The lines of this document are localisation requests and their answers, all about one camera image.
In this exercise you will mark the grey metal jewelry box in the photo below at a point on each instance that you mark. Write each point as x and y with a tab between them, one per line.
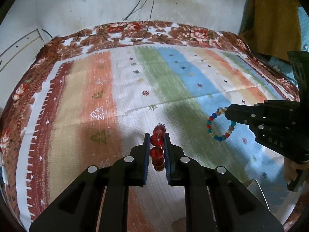
255	189

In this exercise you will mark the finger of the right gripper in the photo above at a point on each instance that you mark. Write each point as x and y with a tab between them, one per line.
243	114

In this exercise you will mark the mustard yellow cloth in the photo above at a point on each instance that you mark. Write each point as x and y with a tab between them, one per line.
271	27

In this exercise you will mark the right hand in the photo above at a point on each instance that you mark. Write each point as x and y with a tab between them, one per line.
290	170

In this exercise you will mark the white headboard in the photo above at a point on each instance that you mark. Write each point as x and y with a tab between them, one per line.
31	38

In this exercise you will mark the striped colourful cloth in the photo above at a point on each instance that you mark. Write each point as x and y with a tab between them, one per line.
92	109

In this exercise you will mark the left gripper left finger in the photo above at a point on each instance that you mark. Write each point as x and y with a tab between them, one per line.
128	171

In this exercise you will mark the floral red bedsheet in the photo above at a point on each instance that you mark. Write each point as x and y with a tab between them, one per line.
15	96

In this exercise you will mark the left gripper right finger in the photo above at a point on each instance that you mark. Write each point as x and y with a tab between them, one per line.
184	171

